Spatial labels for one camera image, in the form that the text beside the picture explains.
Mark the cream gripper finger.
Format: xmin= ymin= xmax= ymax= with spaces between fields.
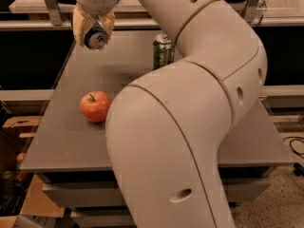
xmin=102 ymin=10 xmax=115 ymax=38
xmin=72 ymin=4 xmax=94 ymax=47

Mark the blue pepsi can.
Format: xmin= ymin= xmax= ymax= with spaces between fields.
xmin=85 ymin=26 xmax=108 ymax=50

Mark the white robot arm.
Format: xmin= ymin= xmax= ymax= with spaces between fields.
xmin=105 ymin=0 xmax=267 ymax=228

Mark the green soda can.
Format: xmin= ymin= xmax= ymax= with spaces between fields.
xmin=153 ymin=33 xmax=175 ymax=69

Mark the red apple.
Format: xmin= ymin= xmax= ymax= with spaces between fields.
xmin=80 ymin=91 xmax=112 ymax=123

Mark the grey drawer cabinet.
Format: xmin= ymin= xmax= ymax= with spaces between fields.
xmin=19 ymin=28 xmax=295 ymax=228

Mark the upper grey drawer front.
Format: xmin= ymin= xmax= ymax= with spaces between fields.
xmin=43 ymin=178 xmax=270 ymax=209

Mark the grey drawer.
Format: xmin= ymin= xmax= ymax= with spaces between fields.
xmin=71 ymin=199 xmax=236 ymax=228
xmin=43 ymin=178 xmax=270 ymax=209

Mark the cardboard box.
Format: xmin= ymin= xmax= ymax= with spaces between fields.
xmin=0 ymin=116 xmax=65 ymax=228

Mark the lower grey drawer front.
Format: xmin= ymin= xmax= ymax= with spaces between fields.
xmin=71 ymin=199 xmax=236 ymax=228

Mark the left metal bracket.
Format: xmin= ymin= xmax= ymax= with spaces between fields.
xmin=44 ymin=0 xmax=63 ymax=26

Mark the metal bracket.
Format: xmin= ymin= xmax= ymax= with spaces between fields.
xmin=240 ymin=0 xmax=259 ymax=23
xmin=44 ymin=0 xmax=63 ymax=26

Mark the right metal bracket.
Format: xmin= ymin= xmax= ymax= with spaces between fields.
xmin=240 ymin=0 xmax=259 ymax=23

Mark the black cable on floor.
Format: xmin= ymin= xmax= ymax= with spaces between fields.
xmin=282 ymin=136 xmax=304 ymax=178

